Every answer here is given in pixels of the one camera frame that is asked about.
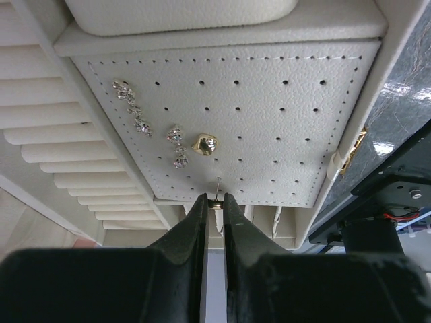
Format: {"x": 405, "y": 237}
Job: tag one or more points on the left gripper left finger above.
{"x": 188, "y": 228}

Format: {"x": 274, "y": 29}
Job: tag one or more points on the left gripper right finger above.
{"x": 252, "y": 275}

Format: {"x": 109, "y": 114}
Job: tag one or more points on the pink jewelry box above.
{"x": 285, "y": 115}

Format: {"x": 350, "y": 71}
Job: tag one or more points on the rhinestone earring pair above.
{"x": 125, "y": 92}

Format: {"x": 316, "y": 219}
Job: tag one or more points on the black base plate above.
{"x": 394, "y": 193}

